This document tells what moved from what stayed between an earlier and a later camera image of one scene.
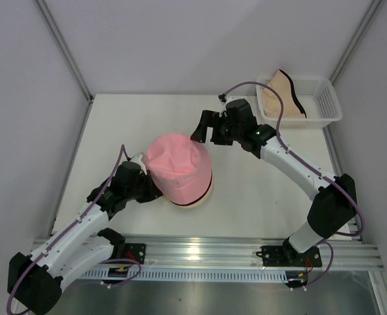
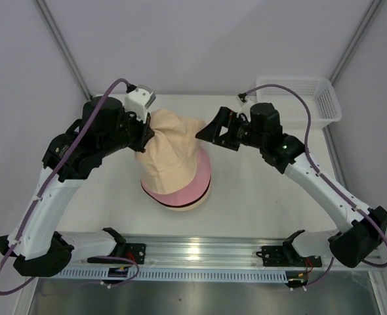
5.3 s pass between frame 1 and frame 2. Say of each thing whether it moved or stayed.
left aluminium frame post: stayed
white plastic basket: stayed
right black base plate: stayed
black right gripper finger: moved
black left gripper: moved
